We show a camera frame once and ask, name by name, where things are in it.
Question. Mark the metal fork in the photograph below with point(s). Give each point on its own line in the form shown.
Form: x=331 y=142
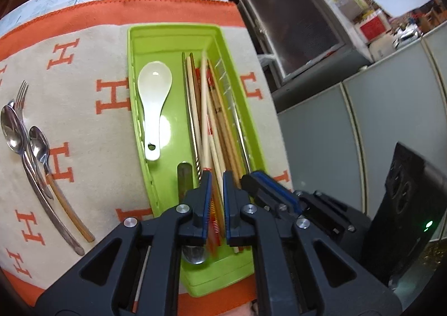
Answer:
x=21 y=96

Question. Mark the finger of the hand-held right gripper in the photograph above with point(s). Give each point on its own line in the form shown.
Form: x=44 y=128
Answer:
x=253 y=188
x=279 y=192

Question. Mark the red label container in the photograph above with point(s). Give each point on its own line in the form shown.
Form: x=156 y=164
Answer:
x=373 y=26

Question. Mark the large metal spoon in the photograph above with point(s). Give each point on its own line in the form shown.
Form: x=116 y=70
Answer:
x=12 y=131

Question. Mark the bundle of mixed chopsticks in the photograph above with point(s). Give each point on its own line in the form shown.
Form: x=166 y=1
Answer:
x=220 y=127

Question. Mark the white cabinet with glass door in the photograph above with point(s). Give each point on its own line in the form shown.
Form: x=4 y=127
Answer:
x=297 y=23

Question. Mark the black speaker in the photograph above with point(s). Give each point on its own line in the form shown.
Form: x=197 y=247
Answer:
x=391 y=232

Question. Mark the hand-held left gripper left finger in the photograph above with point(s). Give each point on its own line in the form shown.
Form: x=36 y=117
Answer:
x=207 y=204

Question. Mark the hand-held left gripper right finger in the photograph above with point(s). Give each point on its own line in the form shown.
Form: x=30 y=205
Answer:
x=228 y=204

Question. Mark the white ceramic soup spoon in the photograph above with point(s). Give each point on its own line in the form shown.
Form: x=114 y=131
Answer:
x=153 y=78

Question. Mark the green plastic utensil tray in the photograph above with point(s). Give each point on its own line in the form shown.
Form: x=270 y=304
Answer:
x=174 y=43

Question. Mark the cream blanket with orange letters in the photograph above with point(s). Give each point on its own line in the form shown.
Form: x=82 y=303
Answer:
x=87 y=127

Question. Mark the grey metal cabinet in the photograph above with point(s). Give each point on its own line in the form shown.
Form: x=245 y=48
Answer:
x=331 y=134

